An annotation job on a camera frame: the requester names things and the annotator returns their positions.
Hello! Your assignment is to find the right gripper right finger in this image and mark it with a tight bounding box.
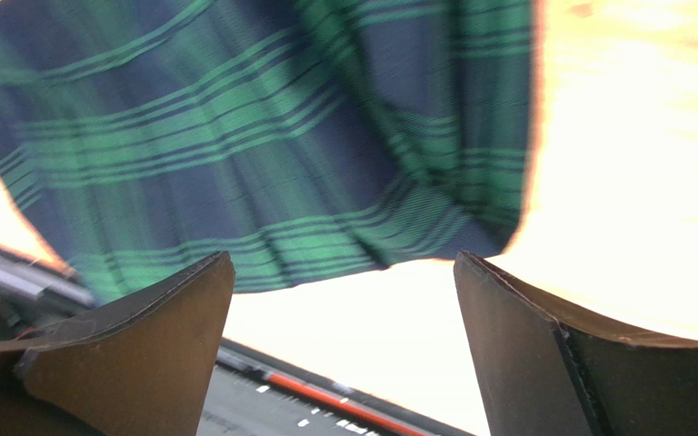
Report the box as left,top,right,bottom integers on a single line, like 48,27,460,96
454,252,698,436

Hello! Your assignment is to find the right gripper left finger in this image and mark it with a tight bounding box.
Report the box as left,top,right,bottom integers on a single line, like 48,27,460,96
0,252,235,435

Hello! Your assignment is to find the green plaid skirt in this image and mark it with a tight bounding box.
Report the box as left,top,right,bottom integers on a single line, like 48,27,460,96
0,0,533,302

